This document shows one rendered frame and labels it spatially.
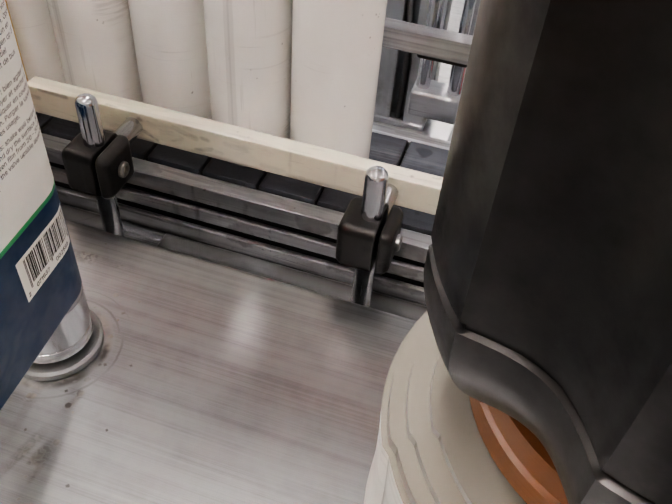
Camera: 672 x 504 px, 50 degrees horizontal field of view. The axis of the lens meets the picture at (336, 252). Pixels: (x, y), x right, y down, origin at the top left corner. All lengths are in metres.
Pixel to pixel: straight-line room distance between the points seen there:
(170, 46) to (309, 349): 0.20
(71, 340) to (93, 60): 0.19
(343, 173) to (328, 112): 0.04
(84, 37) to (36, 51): 0.05
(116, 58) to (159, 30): 0.05
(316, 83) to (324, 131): 0.03
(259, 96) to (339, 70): 0.06
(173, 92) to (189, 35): 0.04
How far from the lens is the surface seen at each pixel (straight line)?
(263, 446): 0.33
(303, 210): 0.44
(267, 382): 0.35
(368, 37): 0.40
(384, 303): 0.45
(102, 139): 0.42
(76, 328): 0.35
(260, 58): 0.42
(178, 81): 0.46
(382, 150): 0.49
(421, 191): 0.41
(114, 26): 0.47
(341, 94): 0.42
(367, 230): 0.37
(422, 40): 0.45
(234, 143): 0.43
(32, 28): 0.50
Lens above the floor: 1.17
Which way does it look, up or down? 45 degrees down
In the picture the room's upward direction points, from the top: 5 degrees clockwise
